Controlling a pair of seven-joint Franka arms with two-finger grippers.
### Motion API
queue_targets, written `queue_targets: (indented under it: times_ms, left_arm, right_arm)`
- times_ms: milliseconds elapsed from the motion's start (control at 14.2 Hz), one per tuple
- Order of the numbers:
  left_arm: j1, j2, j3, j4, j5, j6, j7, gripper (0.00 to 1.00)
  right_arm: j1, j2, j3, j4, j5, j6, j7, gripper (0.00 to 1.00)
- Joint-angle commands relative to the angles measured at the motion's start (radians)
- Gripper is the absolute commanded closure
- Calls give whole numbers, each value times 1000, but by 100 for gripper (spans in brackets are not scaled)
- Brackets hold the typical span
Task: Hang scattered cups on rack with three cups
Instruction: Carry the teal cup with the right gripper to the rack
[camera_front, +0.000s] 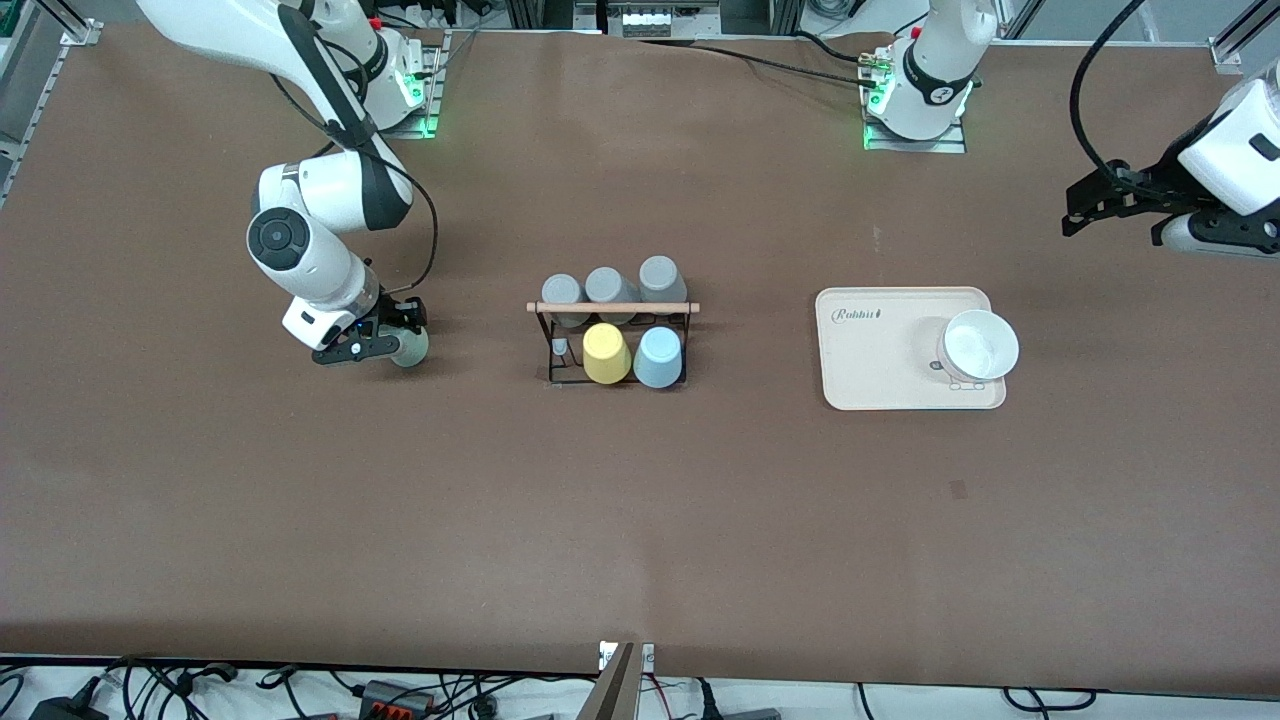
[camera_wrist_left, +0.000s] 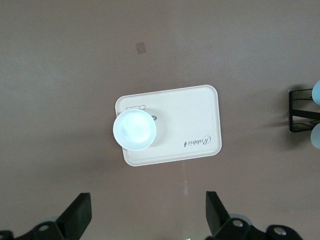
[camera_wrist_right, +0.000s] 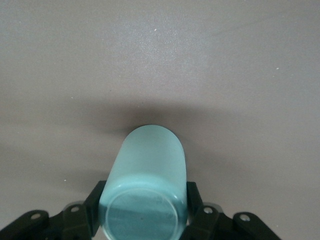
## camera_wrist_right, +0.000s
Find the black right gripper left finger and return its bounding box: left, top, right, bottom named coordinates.
left=0, top=180, right=106, bottom=240

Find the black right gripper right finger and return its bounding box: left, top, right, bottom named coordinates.
left=183, top=181, right=279, bottom=240

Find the pale green cup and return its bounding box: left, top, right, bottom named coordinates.
left=97, top=124, right=189, bottom=240

